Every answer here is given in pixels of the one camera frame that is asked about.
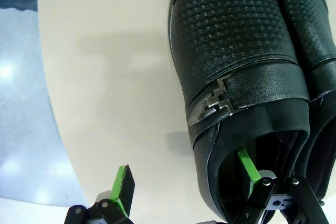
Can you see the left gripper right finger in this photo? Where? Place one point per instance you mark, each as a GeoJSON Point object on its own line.
{"type": "Point", "coordinates": [262, 200]}

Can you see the black leather buckle shoe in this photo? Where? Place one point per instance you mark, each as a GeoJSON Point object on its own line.
{"type": "Point", "coordinates": [231, 37]}
{"type": "Point", "coordinates": [315, 37]}

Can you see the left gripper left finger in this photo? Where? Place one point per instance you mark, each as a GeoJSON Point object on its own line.
{"type": "Point", "coordinates": [123, 195]}

